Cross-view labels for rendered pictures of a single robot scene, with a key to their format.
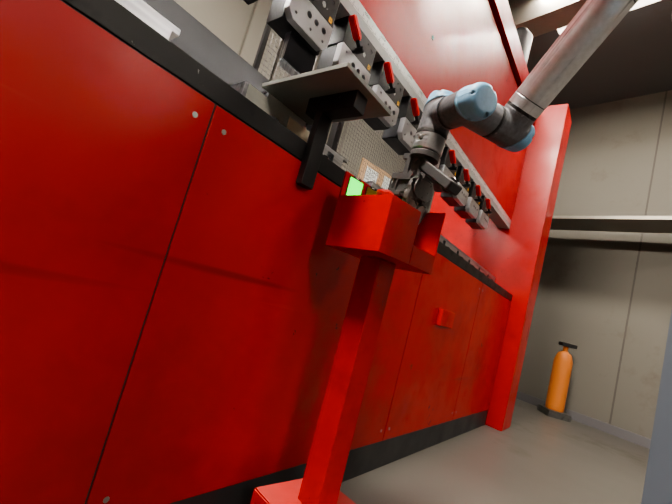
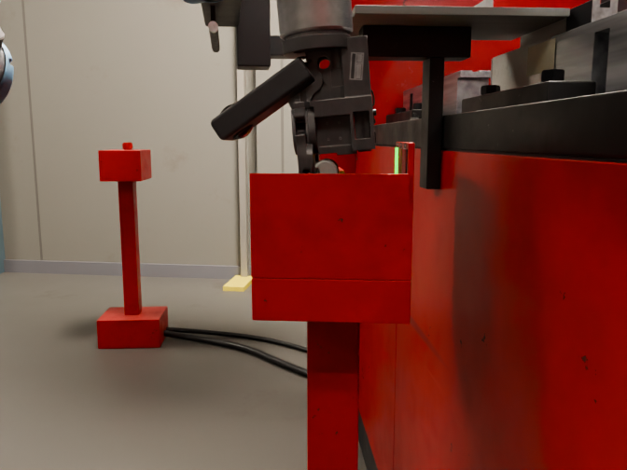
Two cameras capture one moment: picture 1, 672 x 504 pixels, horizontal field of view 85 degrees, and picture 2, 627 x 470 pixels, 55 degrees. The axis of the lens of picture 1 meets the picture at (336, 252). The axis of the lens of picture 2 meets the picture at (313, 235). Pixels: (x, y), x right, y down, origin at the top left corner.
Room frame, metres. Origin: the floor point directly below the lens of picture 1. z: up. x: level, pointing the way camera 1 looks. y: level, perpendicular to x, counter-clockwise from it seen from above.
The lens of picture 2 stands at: (1.32, -0.58, 0.84)
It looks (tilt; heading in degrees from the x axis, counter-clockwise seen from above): 9 degrees down; 137
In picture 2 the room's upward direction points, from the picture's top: straight up
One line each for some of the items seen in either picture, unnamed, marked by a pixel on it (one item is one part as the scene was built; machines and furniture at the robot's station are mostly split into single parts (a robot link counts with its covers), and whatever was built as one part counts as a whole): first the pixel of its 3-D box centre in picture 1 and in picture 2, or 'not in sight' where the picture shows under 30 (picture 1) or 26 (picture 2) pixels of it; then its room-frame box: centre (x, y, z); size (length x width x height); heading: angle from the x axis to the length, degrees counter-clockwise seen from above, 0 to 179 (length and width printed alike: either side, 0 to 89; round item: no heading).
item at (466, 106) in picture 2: not in sight; (516, 103); (0.91, 0.16, 0.89); 0.30 x 0.05 x 0.03; 141
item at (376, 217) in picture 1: (388, 222); (334, 221); (0.83, -0.10, 0.75); 0.20 x 0.16 x 0.18; 133
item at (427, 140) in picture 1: (427, 146); (315, 20); (0.85, -0.15, 0.96); 0.08 x 0.08 x 0.05
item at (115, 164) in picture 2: not in sight; (130, 243); (-0.98, 0.52, 0.42); 0.25 x 0.20 x 0.83; 51
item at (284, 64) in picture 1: (296, 61); not in sight; (0.91, 0.23, 1.13); 0.10 x 0.02 x 0.10; 141
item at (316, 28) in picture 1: (304, 10); not in sight; (0.89, 0.25, 1.26); 0.15 x 0.09 x 0.17; 141
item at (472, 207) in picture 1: (468, 200); not in sight; (1.98, -0.64, 1.26); 0.15 x 0.09 x 0.17; 141
